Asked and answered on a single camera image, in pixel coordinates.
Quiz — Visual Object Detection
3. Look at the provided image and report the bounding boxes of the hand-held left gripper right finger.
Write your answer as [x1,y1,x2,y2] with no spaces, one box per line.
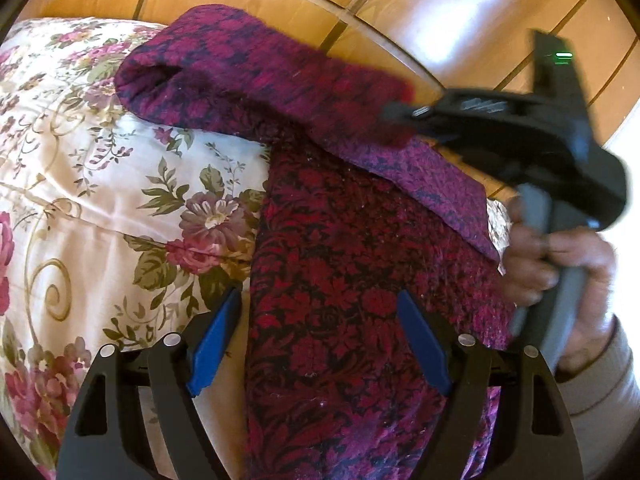
[397,289,586,480]

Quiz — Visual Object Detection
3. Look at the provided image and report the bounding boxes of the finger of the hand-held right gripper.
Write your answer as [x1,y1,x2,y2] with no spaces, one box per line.
[382,92,451,134]

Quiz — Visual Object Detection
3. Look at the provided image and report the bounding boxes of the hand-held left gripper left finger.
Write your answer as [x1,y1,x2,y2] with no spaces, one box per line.
[57,286,244,480]

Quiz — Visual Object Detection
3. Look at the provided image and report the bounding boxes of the red floral knit pants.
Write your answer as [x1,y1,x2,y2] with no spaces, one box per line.
[114,4,518,480]

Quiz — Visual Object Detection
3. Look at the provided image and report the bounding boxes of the person's right forearm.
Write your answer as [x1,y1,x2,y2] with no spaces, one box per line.
[555,312,640,480]

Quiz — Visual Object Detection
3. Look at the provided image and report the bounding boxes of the person's right hand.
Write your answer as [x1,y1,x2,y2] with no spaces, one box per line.
[500,221,618,372]

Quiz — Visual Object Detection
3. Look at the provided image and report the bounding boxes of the wooden wardrobe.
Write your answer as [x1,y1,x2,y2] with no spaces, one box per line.
[15,0,640,201]

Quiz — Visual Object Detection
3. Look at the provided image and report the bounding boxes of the floral bedspread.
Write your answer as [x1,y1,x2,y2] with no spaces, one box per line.
[0,17,516,480]

